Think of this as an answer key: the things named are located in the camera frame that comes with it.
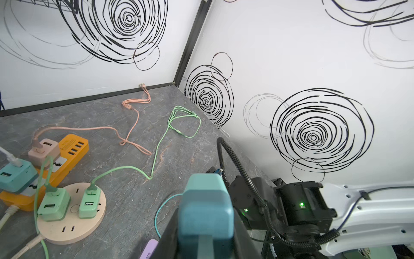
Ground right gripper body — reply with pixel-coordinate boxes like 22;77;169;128
224;175;281;230

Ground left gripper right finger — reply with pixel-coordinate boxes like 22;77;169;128
234;210;262;259

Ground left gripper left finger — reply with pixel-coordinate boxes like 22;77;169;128
151;209;179;259

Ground purple power strip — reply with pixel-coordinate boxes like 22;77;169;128
139;239;158;259

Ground teal multi-head cable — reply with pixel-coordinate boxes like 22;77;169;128
154;193;183;240

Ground teal plug adapter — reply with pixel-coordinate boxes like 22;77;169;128
178;173;235;259

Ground green plug adapter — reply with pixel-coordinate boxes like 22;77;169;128
37;186;71;222
78;187;101;219

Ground pink charger cable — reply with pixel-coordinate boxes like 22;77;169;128
31;83;153;156

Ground round pink power strip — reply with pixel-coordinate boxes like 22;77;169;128
9;182;107;259

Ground orange power strip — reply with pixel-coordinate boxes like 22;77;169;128
1;134;89;212

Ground green cable bundle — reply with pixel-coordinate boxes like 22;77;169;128
33;156;54;259

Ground pink charger plug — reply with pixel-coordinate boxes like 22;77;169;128
28;138;60;167

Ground teal charger with white cable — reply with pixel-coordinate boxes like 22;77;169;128
1;147;38;194

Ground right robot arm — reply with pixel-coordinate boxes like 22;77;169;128
224;175;414;259

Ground white power cords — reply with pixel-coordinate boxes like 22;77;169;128
0;204;20;231

